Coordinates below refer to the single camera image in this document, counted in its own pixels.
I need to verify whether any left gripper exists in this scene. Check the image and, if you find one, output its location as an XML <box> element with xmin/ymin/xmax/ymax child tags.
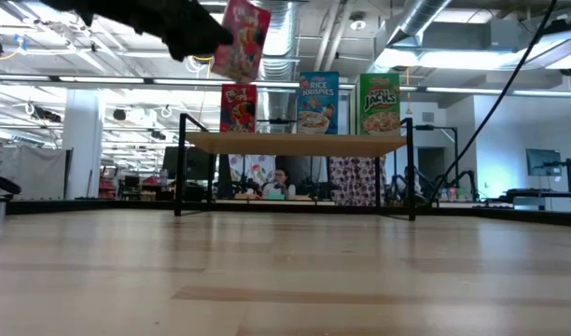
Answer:
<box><xmin>40</xmin><ymin>0</ymin><xmax>235</xmax><ymax>63</ymax></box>

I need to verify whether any red Froot Loops cereal box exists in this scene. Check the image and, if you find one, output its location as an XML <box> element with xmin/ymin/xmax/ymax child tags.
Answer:
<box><xmin>219</xmin><ymin>83</ymin><xmax>258</xmax><ymax>134</ymax></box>
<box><xmin>210</xmin><ymin>0</ymin><xmax>272</xmax><ymax>84</ymax></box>

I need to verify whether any blue Rice Krispies cereal box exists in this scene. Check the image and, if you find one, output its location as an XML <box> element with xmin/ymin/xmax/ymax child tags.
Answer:
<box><xmin>297</xmin><ymin>71</ymin><xmax>341</xmax><ymax>135</ymax></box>

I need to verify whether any green Apple Jacks cereal box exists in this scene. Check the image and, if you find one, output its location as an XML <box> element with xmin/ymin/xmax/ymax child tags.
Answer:
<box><xmin>358</xmin><ymin>72</ymin><xmax>402</xmax><ymax>137</ymax></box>

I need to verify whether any wooden shelf with black legs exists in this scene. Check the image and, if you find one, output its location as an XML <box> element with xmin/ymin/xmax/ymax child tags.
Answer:
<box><xmin>174</xmin><ymin>113</ymin><xmax>417</xmax><ymax>223</ymax></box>

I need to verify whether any long ceiling light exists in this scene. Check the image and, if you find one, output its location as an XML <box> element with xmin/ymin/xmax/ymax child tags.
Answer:
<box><xmin>0</xmin><ymin>74</ymin><xmax>146</xmax><ymax>85</ymax></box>
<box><xmin>425</xmin><ymin>85</ymin><xmax>571</xmax><ymax>99</ymax></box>
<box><xmin>152</xmin><ymin>77</ymin><xmax>300</xmax><ymax>89</ymax></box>

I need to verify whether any black monitor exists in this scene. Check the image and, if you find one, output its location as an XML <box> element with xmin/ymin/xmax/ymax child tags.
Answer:
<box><xmin>162</xmin><ymin>146</ymin><xmax>217</xmax><ymax>182</ymax></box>

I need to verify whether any white patterned panel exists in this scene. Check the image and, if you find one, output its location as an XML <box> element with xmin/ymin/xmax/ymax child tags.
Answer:
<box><xmin>228</xmin><ymin>154</ymin><xmax>277</xmax><ymax>186</ymax></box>

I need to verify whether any white cylinder column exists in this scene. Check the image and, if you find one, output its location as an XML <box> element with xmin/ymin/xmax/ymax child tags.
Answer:
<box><xmin>63</xmin><ymin>88</ymin><xmax>104</xmax><ymax>201</ymax></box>

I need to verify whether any person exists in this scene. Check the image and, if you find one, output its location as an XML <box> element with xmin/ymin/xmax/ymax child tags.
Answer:
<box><xmin>403</xmin><ymin>165</ymin><xmax>426</xmax><ymax>200</ymax></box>
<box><xmin>261</xmin><ymin>168</ymin><xmax>298</xmax><ymax>201</ymax></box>

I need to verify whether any white draped table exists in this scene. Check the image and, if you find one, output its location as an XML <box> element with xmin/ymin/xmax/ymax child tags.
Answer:
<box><xmin>0</xmin><ymin>146</ymin><xmax>74</xmax><ymax>198</ymax></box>

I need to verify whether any dotted patterned panel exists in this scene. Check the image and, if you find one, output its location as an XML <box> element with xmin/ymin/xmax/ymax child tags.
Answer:
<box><xmin>328</xmin><ymin>157</ymin><xmax>388</xmax><ymax>208</ymax></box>

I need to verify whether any computer monitor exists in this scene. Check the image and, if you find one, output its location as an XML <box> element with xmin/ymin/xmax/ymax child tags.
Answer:
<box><xmin>525</xmin><ymin>148</ymin><xmax>564</xmax><ymax>178</ymax></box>

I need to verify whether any black desk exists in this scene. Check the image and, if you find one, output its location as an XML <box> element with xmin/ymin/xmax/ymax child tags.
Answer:
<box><xmin>480</xmin><ymin>157</ymin><xmax>571</xmax><ymax>211</ymax></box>

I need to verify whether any silver corrugated duct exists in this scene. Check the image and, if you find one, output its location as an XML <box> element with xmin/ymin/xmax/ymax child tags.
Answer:
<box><xmin>252</xmin><ymin>0</ymin><xmax>299</xmax><ymax>122</ymax></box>

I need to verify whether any silver ventilation duct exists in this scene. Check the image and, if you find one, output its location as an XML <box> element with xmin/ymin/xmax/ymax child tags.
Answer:
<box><xmin>386</xmin><ymin>0</ymin><xmax>454</xmax><ymax>47</ymax></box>

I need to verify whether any black cable loop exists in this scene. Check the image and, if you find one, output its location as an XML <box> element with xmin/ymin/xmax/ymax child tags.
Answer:
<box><xmin>0</xmin><ymin>170</ymin><xmax>23</xmax><ymax>196</ymax></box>

